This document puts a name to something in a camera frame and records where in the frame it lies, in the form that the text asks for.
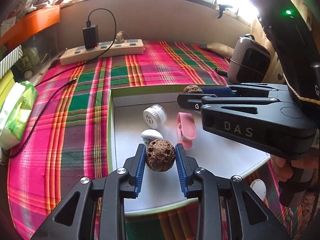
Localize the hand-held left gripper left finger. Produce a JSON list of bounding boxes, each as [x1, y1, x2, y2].
[[30, 144, 147, 240]]

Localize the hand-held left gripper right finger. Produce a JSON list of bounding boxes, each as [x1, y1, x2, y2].
[[175, 144, 290, 240]]

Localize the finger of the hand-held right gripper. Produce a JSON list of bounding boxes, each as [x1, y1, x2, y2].
[[177, 94, 290, 124], [200, 83, 290, 98]]

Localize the brown walnut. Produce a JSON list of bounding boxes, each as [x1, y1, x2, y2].
[[146, 139, 175, 172], [183, 85, 204, 94]]

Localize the green and white cardboard box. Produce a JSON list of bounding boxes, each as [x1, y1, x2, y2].
[[107, 84, 272, 217]]

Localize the pink plastic holder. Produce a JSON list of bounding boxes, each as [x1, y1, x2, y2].
[[176, 112, 197, 151]]

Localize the small white rounded object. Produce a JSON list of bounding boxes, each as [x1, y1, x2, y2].
[[141, 129, 164, 144]]

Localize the person's right hand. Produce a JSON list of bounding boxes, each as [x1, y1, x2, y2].
[[270, 154, 320, 208]]

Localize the white round cap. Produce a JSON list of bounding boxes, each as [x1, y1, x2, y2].
[[143, 104, 166, 125]]

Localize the brown paper bag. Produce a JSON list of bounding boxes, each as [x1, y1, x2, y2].
[[200, 42, 234, 58]]

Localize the grey space heater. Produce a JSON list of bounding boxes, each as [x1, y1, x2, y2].
[[214, 34, 272, 83]]

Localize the white round disc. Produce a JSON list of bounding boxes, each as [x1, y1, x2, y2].
[[250, 179, 267, 202]]

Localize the plaid tablecloth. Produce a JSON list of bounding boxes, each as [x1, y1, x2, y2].
[[6, 40, 310, 240]]

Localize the black clip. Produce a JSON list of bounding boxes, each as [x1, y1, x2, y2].
[[217, 4, 233, 19]]

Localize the beige power strip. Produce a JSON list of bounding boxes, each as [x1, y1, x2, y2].
[[60, 39, 145, 66]]

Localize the black charger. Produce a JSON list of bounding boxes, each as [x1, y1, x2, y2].
[[83, 25, 100, 49]]

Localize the green tissue pack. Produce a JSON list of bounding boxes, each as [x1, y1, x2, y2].
[[0, 80, 38, 150]]

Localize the yellow-green box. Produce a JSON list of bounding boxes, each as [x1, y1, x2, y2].
[[0, 69, 15, 110]]

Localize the striped box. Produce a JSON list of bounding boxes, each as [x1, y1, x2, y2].
[[0, 45, 23, 79]]

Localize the orange box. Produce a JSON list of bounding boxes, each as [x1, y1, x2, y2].
[[0, 5, 61, 47]]

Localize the black charging cable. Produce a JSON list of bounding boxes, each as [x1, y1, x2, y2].
[[5, 8, 117, 158]]

